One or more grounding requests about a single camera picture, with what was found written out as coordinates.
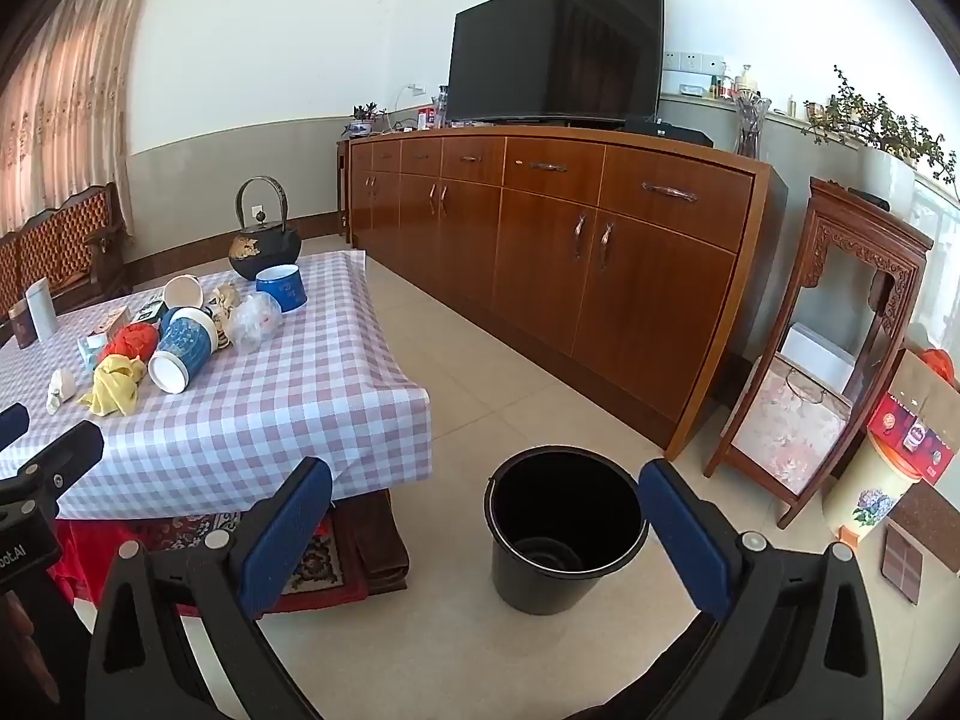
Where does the red printed box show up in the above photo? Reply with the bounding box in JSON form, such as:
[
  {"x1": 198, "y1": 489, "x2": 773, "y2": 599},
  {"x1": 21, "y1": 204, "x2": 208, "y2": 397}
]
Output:
[{"x1": 868, "y1": 390, "x2": 957, "y2": 485}]

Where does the pink checked tablecloth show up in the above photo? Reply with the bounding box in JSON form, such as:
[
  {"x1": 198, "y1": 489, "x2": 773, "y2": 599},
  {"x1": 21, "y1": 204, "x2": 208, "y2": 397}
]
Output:
[{"x1": 0, "y1": 249, "x2": 436, "y2": 522}]

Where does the carved wooden stand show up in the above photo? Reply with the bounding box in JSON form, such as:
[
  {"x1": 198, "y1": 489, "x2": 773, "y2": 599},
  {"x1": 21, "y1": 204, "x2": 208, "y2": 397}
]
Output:
[{"x1": 703, "y1": 178, "x2": 935, "y2": 530}]

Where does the brown tile sample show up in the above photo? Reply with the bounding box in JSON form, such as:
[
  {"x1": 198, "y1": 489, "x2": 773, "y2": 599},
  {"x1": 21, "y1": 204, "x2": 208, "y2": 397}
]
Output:
[{"x1": 881, "y1": 523, "x2": 925, "y2": 605}]

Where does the white box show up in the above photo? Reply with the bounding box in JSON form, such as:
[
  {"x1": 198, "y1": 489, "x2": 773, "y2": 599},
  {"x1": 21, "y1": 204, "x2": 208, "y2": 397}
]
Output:
[{"x1": 776, "y1": 322, "x2": 856, "y2": 395}]

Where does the white cylinder can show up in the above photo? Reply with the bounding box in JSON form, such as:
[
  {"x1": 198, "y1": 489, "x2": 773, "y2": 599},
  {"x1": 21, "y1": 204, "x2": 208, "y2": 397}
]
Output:
[{"x1": 25, "y1": 277, "x2": 59, "y2": 342}]

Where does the dark brown box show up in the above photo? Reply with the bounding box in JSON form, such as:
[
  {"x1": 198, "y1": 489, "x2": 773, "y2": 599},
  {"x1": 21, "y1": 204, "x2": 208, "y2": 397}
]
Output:
[{"x1": 7, "y1": 298, "x2": 37, "y2": 350}]

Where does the small potted plant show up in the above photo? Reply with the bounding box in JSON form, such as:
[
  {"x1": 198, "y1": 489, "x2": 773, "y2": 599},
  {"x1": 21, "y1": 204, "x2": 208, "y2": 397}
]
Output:
[{"x1": 343, "y1": 101, "x2": 387, "y2": 137}]

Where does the black television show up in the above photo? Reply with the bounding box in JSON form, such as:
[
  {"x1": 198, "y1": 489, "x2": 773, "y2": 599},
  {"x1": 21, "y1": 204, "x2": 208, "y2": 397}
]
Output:
[{"x1": 447, "y1": 0, "x2": 665, "y2": 123}]

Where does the floral cream container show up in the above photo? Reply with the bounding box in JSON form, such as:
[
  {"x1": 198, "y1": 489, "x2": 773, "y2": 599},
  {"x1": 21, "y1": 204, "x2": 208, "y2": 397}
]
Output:
[{"x1": 821, "y1": 427, "x2": 923, "y2": 545}]

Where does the red patterned rug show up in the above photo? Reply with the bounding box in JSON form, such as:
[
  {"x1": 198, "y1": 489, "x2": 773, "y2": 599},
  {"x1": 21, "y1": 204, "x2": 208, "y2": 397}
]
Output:
[{"x1": 52, "y1": 506, "x2": 372, "y2": 616}]

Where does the beige patterned curtain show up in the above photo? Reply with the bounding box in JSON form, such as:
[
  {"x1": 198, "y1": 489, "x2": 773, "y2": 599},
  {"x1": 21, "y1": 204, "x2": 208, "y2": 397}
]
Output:
[{"x1": 0, "y1": 0, "x2": 162, "y2": 237}]

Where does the wooden bench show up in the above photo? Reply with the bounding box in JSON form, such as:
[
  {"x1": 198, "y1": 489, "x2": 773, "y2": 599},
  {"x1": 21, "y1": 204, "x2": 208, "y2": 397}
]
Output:
[{"x1": 0, "y1": 181, "x2": 132, "y2": 316}]

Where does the black cast iron kettle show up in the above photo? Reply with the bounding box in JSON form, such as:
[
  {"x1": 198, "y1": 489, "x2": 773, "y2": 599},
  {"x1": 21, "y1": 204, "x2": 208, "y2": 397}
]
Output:
[{"x1": 227, "y1": 175, "x2": 303, "y2": 282}]

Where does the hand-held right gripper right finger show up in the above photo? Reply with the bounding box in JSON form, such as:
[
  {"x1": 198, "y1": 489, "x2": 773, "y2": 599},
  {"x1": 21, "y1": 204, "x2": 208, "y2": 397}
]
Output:
[{"x1": 637, "y1": 457, "x2": 886, "y2": 720}]

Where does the brown cardboard box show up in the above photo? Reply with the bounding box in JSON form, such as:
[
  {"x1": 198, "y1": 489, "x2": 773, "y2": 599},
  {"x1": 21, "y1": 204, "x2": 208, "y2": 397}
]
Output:
[{"x1": 889, "y1": 349, "x2": 960, "y2": 421}]

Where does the blue and white paper cup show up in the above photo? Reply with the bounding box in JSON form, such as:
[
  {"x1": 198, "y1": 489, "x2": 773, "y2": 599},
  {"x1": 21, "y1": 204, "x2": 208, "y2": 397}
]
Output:
[{"x1": 147, "y1": 306, "x2": 220, "y2": 395}]

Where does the red plastic bag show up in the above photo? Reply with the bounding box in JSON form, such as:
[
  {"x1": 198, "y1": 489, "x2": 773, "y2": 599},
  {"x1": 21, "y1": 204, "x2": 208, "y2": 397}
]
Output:
[{"x1": 97, "y1": 322, "x2": 161, "y2": 365}]

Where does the clear plastic bag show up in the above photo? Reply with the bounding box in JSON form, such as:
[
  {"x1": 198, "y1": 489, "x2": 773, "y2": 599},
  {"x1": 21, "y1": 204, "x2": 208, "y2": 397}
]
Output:
[{"x1": 225, "y1": 292, "x2": 284, "y2": 352}]

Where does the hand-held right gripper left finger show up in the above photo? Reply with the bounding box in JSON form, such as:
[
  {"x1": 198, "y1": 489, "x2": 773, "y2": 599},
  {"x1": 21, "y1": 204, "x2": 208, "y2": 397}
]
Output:
[{"x1": 85, "y1": 456, "x2": 335, "y2": 720}]

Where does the red and white paper cup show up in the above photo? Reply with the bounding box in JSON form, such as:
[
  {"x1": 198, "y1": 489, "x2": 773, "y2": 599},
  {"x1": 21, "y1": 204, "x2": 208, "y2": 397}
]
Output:
[{"x1": 163, "y1": 274, "x2": 205, "y2": 310}]

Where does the green potted plant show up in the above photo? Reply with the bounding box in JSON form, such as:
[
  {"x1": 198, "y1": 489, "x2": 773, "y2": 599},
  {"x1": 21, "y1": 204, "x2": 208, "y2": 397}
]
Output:
[{"x1": 801, "y1": 66, "x2": 959, "y2": 215}]

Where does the black plastic bucket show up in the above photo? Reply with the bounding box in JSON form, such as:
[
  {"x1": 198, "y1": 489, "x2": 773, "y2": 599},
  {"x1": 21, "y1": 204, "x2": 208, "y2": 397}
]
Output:
[{"x1": 484, "y1": 445, "x2": 650, "y2": 616}]

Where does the wooden sideboard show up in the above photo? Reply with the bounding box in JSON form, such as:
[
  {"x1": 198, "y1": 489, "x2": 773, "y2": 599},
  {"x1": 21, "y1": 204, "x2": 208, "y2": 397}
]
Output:
[{"x1": 346, "y1": 125, "x2": 788, "y2": 462}]

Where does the brown speckled board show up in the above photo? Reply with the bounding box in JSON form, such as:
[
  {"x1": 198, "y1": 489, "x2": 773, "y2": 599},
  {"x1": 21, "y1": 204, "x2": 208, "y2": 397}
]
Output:
[{"x1": 889, "y1": 484, "x2": 960, "y2": 578}]

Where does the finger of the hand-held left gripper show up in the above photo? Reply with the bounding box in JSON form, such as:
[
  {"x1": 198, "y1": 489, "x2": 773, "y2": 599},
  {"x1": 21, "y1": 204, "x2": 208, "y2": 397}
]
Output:
[
  {"x1": 0, "y1": 420, "x2": 104, "y2": 520},
  {"x1": 0, "y1": 403, "x2": 31, "y2": 452}
]

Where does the pink floral box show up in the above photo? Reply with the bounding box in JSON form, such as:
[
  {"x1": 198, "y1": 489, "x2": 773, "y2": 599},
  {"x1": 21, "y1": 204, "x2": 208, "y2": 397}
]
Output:
[{"x1": 731, "y1": 352, "x2": 852, "y2": 496}]

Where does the brown snack box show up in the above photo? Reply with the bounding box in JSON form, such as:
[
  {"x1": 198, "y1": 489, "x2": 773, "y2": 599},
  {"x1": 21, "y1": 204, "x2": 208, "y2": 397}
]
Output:
[{"x1": 86, "y1": 307, "x2": 134, "y2": 338}]

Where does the black set-top box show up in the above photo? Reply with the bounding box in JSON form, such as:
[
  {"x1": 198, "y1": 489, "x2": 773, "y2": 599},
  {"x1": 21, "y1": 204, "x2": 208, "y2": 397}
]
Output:
[{"x1": 622, "y1": 114, "x2": 715, "y2": 147}]

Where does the yellow wrapper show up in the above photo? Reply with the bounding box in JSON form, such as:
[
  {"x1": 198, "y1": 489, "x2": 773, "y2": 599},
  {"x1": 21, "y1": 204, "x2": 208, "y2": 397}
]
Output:
[{"x1": 79, "y1": 355, "x2": 149, "y2": 417}]

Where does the wide blue paper tub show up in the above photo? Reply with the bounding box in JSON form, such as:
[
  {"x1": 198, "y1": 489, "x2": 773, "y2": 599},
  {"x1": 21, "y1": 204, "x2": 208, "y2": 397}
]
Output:
[{"x1": 255, "y1": 264, "x2": 309, "y2": 314}]

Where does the glass vase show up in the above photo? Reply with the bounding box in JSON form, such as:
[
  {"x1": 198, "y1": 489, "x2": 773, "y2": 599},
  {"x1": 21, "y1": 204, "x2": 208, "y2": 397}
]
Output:
[{"x1": 733, "y1": 90, "x2": 773, "y2": 161}]

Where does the white wall socket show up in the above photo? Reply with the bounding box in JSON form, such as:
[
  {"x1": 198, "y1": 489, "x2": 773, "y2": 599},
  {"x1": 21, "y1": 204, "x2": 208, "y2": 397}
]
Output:
[{"x1": 664, "y1": 51, "x2": 725, "y2": 74}]

